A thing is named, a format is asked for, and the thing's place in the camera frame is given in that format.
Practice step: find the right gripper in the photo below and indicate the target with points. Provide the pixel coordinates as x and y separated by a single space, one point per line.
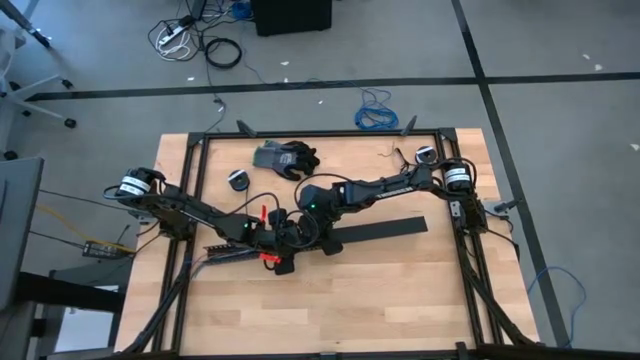
320 232

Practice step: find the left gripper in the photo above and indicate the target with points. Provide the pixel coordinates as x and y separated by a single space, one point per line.
282 240

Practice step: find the black duct cover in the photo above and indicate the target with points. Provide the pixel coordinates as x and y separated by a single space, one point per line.
385 230

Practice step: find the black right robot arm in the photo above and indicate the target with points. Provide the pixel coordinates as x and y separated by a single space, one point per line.
380 190

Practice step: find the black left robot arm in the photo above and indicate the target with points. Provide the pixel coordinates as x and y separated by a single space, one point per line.
200 212

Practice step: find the black roll white label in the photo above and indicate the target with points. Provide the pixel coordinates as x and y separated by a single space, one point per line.
426 156
238 181

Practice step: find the grey black work glove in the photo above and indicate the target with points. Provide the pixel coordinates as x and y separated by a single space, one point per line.
285 160

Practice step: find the small black electronics box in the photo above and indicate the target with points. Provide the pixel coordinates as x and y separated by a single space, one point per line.
100 250

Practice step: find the large black case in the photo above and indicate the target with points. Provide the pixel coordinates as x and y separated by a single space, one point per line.
290 17

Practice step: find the black desk beam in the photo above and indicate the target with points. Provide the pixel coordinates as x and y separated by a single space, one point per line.
70 292

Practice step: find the white power strip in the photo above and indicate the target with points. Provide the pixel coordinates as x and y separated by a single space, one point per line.
170 37

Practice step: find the grey cabinet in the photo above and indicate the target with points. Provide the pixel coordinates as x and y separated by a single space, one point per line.
20 225

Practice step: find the white office chair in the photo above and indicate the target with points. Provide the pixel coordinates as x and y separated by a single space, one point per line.
6 50

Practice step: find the dark metal desk leg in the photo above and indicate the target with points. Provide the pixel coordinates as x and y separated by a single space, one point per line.
25 23

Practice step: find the black aluminium table frame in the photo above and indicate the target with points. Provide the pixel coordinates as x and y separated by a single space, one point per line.
325 133

